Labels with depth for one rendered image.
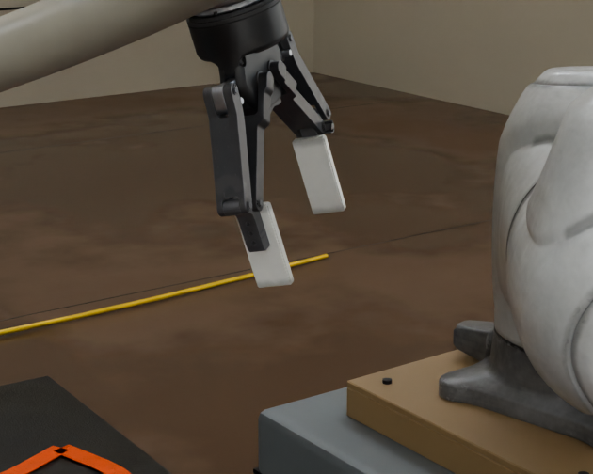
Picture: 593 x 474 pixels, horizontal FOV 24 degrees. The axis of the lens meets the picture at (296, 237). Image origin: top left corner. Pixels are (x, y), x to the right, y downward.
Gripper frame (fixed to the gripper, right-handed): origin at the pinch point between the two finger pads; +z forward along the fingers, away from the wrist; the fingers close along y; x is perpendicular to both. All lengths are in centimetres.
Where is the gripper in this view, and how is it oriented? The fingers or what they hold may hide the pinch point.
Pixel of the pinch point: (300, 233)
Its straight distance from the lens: 113.4
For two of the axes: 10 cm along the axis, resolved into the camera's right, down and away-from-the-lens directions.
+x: -9.0, 1.0, 4.1
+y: 3.3, -4.4, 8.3
